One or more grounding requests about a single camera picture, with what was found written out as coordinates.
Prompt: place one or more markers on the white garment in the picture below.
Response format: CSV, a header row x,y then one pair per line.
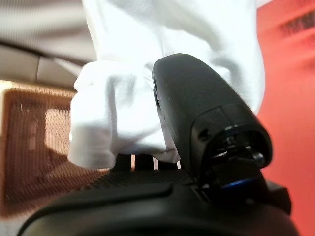
x,y
128,61

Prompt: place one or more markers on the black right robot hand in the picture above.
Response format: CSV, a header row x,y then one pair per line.
x,y
197,98

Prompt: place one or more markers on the bed with white cover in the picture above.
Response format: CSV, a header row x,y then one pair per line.
x,y
41,22

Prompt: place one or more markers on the brown padded bed frame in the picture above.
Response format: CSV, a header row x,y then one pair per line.
x,y
19,66

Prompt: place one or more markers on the brown wicker basket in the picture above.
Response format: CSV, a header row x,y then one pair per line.
x,y
32,152

